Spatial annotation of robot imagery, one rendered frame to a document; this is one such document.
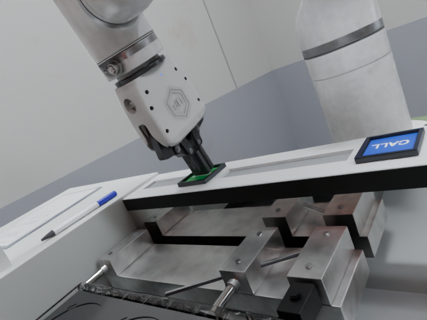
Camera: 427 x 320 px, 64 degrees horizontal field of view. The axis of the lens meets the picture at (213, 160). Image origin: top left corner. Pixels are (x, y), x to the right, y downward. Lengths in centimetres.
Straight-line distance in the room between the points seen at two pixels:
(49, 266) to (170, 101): 28
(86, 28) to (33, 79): 149
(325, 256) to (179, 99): 27
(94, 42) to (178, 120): 14
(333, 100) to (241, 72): 221
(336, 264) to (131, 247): 32
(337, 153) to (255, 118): 233
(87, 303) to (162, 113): 25
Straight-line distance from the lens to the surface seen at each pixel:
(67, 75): 198
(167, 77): 47
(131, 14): 39
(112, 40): 43
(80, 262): 57
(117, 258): 54
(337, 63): 53
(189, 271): 46
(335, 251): 34
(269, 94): 291
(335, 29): 53
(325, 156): 42
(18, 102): 188
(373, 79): 54
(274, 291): 37
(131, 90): 44
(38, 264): 54
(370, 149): 39
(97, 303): 47
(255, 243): 39
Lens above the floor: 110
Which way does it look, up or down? 14 degrees down
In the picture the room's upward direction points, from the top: 23 degrees counter-clockwise
